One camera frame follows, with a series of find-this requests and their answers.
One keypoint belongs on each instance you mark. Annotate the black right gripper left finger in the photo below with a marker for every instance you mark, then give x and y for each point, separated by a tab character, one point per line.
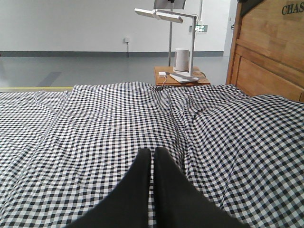
126	206

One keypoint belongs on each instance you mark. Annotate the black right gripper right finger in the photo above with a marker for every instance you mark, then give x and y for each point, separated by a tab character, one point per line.
178	204

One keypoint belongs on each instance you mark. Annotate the wooden bed headboard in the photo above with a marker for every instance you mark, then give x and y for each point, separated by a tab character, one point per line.
267	50

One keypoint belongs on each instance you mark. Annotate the black white checkered bedsheet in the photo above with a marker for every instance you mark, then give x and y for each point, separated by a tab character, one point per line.
63	152

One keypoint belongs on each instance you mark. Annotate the wooden nightstand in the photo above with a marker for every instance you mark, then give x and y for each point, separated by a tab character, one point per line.
169	81

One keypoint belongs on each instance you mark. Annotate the white charger adapter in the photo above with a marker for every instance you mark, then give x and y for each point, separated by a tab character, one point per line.
162	74

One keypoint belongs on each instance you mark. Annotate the white cylindrical speaker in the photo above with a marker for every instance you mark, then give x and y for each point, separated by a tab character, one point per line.
181	60

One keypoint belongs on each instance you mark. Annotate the green exit sign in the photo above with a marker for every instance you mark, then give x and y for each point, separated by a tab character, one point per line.
201	28

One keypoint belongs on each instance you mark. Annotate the grey metal pole stand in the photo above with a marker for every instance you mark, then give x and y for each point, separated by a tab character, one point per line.
169	5

